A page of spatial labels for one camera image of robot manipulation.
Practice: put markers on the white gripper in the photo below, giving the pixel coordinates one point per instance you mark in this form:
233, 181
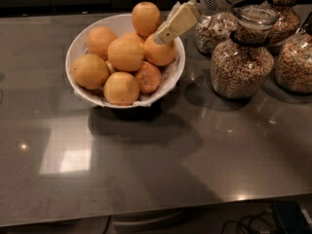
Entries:
183, 16

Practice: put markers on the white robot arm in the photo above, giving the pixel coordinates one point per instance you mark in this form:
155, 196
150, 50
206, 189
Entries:
184, 16

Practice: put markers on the partly hidden middle orange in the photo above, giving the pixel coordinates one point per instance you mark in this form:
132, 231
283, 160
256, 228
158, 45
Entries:
134, 36

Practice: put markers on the glass jar with white cereal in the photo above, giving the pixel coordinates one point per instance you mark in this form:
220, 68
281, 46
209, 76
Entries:
212, 30

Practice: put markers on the wrinkled orange at front right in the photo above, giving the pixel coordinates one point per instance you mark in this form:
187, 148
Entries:
149, 78

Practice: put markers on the front glass cereal jar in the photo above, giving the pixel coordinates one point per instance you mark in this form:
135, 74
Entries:
241, 64

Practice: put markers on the back right glass cereal jar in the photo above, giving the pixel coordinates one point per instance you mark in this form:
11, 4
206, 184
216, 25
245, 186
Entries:
286, 25

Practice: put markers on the black box under table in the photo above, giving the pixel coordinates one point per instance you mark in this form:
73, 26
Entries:
290, 219

